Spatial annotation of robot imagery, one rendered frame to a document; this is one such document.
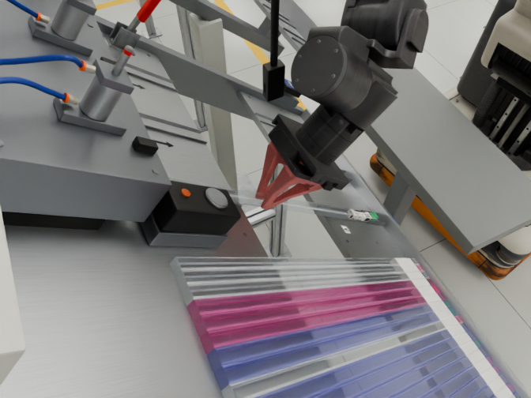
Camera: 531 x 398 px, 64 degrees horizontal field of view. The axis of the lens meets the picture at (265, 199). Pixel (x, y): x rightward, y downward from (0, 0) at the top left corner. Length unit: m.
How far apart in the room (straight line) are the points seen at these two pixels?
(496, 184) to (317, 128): 0.70
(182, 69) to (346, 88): 0.39
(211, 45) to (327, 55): 0.70
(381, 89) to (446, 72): 1.91
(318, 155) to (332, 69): 0.12
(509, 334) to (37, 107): 1.53
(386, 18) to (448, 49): 2.04
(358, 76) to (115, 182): 0.24
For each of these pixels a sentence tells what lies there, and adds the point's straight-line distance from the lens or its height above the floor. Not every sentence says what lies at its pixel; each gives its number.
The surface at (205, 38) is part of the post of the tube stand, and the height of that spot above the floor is 0.78.
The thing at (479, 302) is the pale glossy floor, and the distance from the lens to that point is 1.65.
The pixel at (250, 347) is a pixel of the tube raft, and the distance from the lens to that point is 0.36.
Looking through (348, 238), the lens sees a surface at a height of 0.83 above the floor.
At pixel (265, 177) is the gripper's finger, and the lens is 0.52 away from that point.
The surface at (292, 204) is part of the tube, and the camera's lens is 0.57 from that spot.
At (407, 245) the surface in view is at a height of 0.73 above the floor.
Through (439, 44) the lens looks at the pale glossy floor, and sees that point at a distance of 2.53.
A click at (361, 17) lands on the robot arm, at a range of 0.49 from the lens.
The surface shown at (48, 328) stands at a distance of 0.30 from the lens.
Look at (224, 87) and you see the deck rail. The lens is 0.80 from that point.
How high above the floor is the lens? 1.40
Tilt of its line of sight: 56 degrees down
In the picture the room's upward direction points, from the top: straight up
